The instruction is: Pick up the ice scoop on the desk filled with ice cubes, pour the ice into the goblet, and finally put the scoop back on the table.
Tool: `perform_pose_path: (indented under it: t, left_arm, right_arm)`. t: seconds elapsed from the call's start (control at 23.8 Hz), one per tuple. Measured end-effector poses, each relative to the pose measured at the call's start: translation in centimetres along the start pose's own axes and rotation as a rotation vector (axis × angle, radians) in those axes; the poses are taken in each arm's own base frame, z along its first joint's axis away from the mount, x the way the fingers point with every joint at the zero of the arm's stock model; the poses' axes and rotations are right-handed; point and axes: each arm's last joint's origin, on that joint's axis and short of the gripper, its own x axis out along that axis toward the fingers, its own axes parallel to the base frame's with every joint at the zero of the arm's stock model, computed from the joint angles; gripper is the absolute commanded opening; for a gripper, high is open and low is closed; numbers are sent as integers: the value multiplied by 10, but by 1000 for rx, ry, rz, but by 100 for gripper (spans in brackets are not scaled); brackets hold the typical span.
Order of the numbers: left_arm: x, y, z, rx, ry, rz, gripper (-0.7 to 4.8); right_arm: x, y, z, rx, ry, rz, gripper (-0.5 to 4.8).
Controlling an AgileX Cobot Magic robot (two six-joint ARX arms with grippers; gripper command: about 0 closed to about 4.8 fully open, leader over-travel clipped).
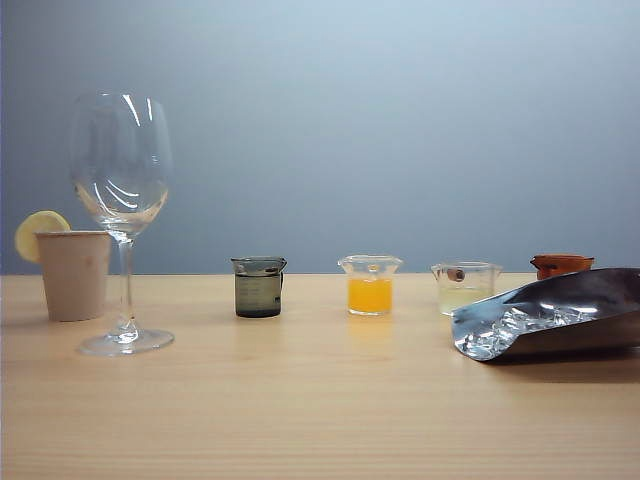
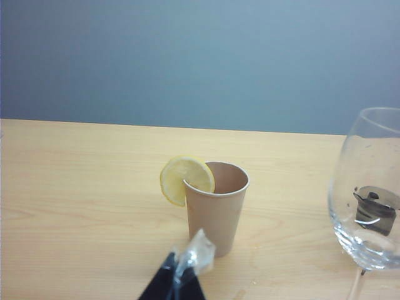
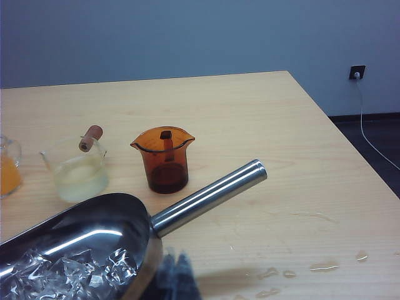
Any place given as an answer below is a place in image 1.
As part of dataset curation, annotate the shiny metal ice scoop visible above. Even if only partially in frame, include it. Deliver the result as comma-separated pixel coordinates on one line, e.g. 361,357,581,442
450,267,640,365

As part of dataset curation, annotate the glass beaker with orange juice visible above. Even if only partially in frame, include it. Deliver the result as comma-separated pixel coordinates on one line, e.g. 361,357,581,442
336,254,404,317

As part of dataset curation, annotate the grey smoked glass beaker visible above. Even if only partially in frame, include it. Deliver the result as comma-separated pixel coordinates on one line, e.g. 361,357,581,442
230,256,289,318

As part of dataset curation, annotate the clear wine glass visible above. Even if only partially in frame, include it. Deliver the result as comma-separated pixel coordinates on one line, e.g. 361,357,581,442
69,91,176,357

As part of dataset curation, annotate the amber glass beaker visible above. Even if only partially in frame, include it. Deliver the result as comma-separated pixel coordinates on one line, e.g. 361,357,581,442
529,253,596,281

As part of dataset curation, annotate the beige paper cup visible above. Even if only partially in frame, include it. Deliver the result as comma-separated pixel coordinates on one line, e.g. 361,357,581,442
33,229,113,322

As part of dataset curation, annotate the yellow lemon slice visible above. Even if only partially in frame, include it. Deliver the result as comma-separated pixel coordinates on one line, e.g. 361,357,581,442
14,210,72,264

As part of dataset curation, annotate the clear beaker with wooden handle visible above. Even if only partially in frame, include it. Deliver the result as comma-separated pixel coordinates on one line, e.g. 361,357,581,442
430,261,504,317

